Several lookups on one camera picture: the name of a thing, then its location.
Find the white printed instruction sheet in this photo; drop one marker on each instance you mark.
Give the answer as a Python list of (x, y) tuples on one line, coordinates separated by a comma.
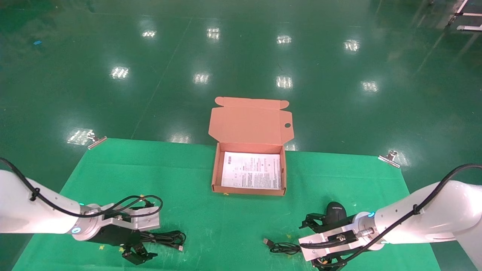
[(250, 171)]

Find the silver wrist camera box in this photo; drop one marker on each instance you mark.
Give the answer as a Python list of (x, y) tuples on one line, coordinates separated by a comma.
[(145, 222), (324, 244)]

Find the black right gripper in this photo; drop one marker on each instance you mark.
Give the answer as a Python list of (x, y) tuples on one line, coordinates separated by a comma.
[(339, 224)]

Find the open orange cardboard box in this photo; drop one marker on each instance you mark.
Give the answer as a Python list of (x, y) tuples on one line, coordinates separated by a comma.
[(244, 124)]

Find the white metal frame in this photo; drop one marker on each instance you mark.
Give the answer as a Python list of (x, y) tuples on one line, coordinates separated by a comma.
[(467, 15)]

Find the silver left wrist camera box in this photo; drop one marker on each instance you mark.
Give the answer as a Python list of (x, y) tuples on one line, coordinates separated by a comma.
[(145, 222)]

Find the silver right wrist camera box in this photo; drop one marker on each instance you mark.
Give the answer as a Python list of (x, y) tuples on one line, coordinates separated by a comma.
[(324, 244)]

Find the silver metal binder clip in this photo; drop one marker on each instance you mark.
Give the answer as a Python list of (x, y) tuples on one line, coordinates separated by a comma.
[(96, 141), (389, 158)]

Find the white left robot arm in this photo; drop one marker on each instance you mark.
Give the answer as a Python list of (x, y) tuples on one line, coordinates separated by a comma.
[(22, 214)]

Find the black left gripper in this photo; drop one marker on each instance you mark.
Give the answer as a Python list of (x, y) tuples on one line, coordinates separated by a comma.
[(113, 236)]

